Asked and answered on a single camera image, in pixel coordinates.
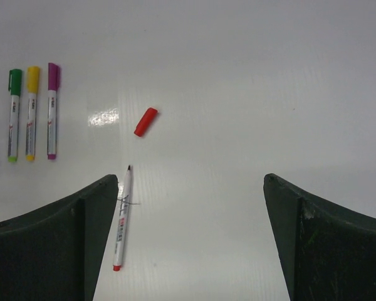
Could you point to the green pen cap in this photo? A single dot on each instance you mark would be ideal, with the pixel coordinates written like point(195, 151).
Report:
point(15, 82)

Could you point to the red-end white marker pen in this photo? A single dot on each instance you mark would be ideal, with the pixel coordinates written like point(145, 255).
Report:
point(122, 223)

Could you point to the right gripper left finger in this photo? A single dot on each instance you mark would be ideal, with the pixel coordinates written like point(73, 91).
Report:
point(55, 252)

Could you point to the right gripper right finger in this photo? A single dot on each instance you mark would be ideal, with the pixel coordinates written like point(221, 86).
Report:
point(326, 251)

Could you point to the red pen cap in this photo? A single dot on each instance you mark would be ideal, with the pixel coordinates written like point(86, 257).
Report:
point(145, 122)

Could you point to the yellow-end white marker pen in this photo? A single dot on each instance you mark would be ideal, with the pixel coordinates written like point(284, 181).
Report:
point(31, 127)

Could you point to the purple pen cap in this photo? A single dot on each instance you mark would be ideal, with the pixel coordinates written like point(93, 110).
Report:
point(54, 72)

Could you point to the yellow pen cap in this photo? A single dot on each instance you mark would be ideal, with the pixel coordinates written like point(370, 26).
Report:
point(33, 73)

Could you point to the thin wire scrap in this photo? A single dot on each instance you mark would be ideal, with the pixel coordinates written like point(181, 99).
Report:
point(126, 200)

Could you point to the green-end white marker pen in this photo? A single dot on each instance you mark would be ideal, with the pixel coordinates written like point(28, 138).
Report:
point(13, 129)

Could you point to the purple-end white marker pen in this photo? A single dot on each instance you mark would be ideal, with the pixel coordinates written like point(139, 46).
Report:
point(51, 125)

